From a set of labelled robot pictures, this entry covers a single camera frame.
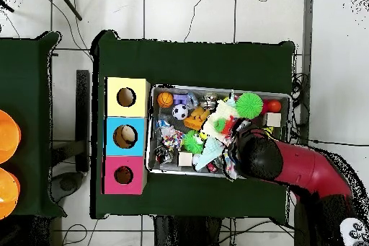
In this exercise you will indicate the small orange ball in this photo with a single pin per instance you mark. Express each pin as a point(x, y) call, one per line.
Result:
point(273, 106)

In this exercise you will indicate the orange plastic toy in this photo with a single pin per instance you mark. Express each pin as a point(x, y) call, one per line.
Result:
point(198, 118)

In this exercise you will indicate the small green spiky ball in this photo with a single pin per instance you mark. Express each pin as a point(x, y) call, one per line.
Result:
point(192, 142)

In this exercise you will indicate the grey floor stand base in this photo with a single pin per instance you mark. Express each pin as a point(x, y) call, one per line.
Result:
point(68, 185)

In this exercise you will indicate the orange basketball toy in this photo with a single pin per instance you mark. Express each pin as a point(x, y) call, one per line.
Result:
point(165, 99)

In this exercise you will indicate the dark green table cloth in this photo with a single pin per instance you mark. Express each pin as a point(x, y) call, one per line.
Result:
point(190, 61)

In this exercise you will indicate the black upright panel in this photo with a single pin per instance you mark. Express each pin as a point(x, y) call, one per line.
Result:
point(83, 119)

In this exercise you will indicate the wooden box with three holes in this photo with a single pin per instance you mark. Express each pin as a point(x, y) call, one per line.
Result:
point(142, 153)

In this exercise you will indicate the mint green waffle cloth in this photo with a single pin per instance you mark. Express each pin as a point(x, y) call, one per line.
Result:
point(210, 151)

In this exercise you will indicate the plain wooden block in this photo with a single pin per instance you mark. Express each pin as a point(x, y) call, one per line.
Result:
point(273, 119)

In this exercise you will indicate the colourful polka dot cloth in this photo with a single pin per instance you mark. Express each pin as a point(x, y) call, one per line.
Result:
point(170, 137)

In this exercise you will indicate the black rod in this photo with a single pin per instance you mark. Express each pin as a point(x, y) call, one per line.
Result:
point(68, 4)
point(6, 6)

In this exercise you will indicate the dark green covered side table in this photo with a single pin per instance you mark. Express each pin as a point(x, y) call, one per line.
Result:
point(29, 84)

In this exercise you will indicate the cream yellow cloth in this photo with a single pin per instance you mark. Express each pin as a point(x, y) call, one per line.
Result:
point(228, 110)

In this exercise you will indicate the orange round bowl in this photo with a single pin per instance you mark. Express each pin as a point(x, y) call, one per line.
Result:
point(7, 194)
point(7, 136)

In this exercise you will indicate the clear mesh bin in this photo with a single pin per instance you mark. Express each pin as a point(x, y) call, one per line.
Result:
point(153, 165)

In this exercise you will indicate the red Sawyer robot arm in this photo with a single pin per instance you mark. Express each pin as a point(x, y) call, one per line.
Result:
point(305, 168)

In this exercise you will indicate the black and white soccer ball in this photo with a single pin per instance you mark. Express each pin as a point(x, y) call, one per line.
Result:
point(180, 111)

